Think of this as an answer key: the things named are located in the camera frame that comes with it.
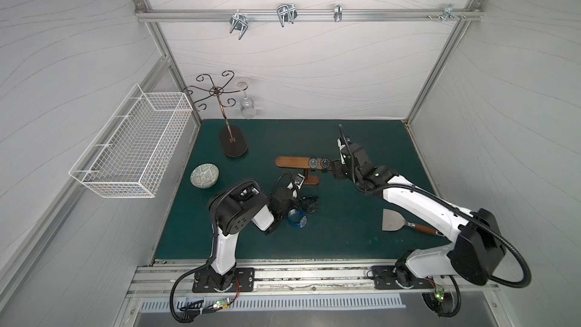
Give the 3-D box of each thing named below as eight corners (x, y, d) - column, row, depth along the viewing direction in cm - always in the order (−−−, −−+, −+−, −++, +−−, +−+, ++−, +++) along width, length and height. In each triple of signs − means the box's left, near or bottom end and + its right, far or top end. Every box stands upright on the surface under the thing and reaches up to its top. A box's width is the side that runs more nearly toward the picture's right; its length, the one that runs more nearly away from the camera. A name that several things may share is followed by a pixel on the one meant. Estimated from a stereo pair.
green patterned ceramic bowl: (191, 188, 97) (186, 182, 93) (197, 169, 103) (193, 163, 99) (216, 188, 97) (213, 182, 93) (221, 169, 103) (218, 163, 99)
